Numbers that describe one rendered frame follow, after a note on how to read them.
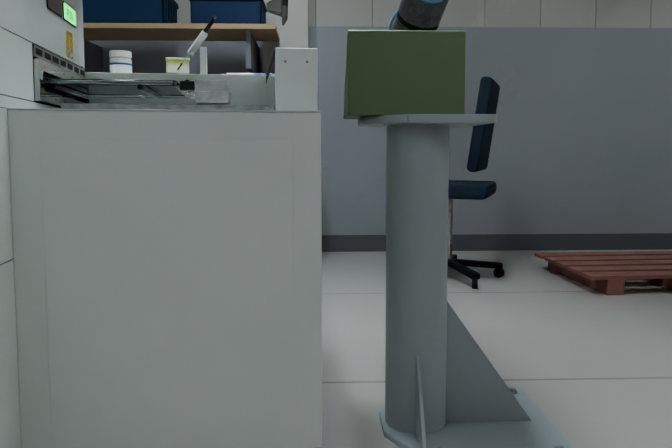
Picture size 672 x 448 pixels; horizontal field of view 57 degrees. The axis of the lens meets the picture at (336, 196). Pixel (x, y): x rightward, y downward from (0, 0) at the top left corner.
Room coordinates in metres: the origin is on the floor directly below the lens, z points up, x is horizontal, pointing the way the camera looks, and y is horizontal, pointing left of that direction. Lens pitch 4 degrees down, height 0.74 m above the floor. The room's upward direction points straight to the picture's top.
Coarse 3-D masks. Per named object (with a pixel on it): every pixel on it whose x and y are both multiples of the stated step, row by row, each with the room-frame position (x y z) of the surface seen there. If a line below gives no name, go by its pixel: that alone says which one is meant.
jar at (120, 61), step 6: (114, 54) 2.03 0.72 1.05; (120, 54) 2.03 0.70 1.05; (126, 54) 2.04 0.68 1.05; (114, 60) 2.03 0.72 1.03; (120, 60) 2.03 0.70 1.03; (126, 60) 2.04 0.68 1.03; (114, 66) 2.03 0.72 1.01; (120, 66) 2.03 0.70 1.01; (126, 66) 2.04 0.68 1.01; (114, 72) 2.03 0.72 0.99; (120, 72) 2.03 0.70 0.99; (126, 72) 2.04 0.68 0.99
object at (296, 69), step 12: (276, 48) 1.36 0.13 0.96; (288, 48) 1.37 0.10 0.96; (300, 48) 1.37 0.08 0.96; (312, 48) 1.38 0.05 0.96; (276, 60) 1.36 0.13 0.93; (288, 60) 1.37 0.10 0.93; (300, 60) 1.37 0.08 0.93; (312, 60) 1.37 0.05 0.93; (276, 72) 1.36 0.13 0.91; (288, 72) 1.37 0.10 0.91; (300, 72) 1.37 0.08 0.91; (312, 72) 1.37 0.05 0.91; (276, 84) 1.36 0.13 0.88; (288, 84) 1.37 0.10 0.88; (300, 84) 1.37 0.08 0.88; (312, 84) 1.37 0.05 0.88; (276, 96) 1.36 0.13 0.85; (288, 96) 1.37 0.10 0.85; (300, 96) 1.37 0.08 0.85; (312, 96) 1.37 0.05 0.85; (276, 108) 1.36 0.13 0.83; (288, 108) 1.37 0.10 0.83; (300, 108) 1.37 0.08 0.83; (312, 108) 1.37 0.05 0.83
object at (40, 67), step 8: (40, 64) 1.40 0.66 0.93; (48, 64) 1.46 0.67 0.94; (40, 72) 1.40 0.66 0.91; (48, 72) 1.46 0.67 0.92; (56, 72) 1.52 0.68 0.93; (64, 72) 1.58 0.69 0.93; (40, 80) 1.40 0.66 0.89; (40, 88) 1.39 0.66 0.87; (40, 96) 1.39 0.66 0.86; (48, 96) 1.45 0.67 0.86; (56, 96) 1.51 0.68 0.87; (56, 104) 1.51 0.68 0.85
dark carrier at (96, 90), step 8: (48, 88) 1.59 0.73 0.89; (72, 88) 1.59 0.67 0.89; (80, 88) 1.59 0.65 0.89; (88, 88) 1.59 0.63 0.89; (96, 88) 1.59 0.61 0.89; (104, 88) 1.59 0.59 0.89; (112, 88) 1.59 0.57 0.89; (120, 88) 1.59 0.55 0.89; (128, 88) 1.59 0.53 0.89; (136, 88) 1.59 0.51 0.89; (152, 88) 1.59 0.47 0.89; (160, 88) 1.59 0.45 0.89; (168, 88) 1.59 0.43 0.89; (176, 88) 1.60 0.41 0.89; (184, 96) 1.83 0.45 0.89
